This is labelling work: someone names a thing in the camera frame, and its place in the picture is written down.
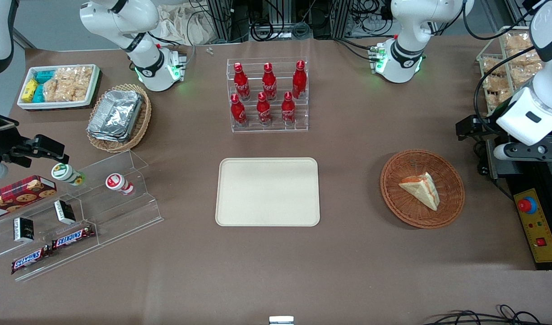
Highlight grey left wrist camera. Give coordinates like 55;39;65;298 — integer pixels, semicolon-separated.
493;140;552;162

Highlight snickers chocolate bar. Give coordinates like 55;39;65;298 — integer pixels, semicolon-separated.
51;225;96;251
11;246;51;275

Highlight clear bag of fried snacks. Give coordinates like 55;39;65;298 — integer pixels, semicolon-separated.
510;64;543;87
503;33;532;51
481;57;507;76
507;49;540;66
482;74;515;110

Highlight yellow emergency stop box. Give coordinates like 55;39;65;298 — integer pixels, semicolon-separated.
513;188;552;264

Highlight coiled grey cable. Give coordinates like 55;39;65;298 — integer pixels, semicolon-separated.
292;22;312;40

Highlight clear bags of rice crackers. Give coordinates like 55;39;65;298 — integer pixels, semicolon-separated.
42;66;94;103

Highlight brown round wicker basket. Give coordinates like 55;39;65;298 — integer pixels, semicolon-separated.
380;149;466;229

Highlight black appliance power cable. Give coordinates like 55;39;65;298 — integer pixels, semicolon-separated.
473;138;490;177

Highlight white wire rack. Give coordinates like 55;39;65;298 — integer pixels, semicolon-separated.
476;26;547;121

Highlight red cola bottle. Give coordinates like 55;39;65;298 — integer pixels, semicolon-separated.
292;60;308;100
233;62;251;101
256;91;273;126
281;91;296;126
230;93;248;127
262;62;278;101

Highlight white rectangular snack tray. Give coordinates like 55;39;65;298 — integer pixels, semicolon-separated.
17;64;101;111

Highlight red cookie box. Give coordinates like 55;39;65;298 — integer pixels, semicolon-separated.
0;175;58;222

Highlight triangular sandwich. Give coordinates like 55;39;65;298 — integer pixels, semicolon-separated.
398;172;440;212

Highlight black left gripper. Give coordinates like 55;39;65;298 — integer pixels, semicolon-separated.
455;115;502;139

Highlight yellow snack packet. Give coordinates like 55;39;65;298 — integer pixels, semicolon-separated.
22;79;39;102

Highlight black cables on table edge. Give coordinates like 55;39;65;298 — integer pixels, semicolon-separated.
420;304;552;325

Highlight red lid yogurt cup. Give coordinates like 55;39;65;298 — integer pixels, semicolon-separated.
105;173;135;196

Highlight coiled black cable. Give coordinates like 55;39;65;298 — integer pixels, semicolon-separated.
250;20;275;42

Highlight clear acrylic step shelf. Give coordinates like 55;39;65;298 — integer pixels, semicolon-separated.
0;150;164;283

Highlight green lid yogurt cup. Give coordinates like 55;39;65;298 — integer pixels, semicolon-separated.
51;163;86;186

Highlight black appliance with metal pan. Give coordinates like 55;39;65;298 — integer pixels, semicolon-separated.
485;126;552;271

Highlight small black white box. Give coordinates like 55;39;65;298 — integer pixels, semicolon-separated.
53;200;77;225
13;217;36;243

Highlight stacked aluminium foil containers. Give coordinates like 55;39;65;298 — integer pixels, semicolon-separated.
87;89;144;143

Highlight light oval wicker basket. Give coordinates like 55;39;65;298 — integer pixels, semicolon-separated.
86;83;152;153

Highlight crumpled beige cloth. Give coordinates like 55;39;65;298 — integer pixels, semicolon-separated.
156;4;223;46

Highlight clear acrylic bottle rack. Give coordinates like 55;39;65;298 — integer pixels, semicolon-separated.
226;57;309;133

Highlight beige rectangular tray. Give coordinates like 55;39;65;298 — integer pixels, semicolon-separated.
215;157;321;227

